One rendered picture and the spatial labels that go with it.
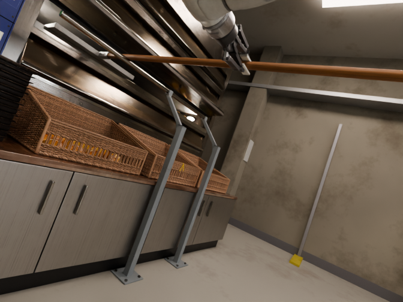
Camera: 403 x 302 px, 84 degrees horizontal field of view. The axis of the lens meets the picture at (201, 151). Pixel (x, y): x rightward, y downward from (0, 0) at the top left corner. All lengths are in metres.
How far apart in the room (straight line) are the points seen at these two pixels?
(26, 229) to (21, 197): 0.14
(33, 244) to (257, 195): 3.31
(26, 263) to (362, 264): 3.61
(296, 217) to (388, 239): 1.10
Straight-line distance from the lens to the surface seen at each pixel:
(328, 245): 3.86
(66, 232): 1.23
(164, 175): 1.37
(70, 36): 1.57
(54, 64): 1.61
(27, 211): 1.11
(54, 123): 1.09
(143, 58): 1.29
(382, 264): 3.93
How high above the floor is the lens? 0.75
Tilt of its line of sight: 4 degrees up
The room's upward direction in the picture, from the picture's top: 20 degrees clockwise
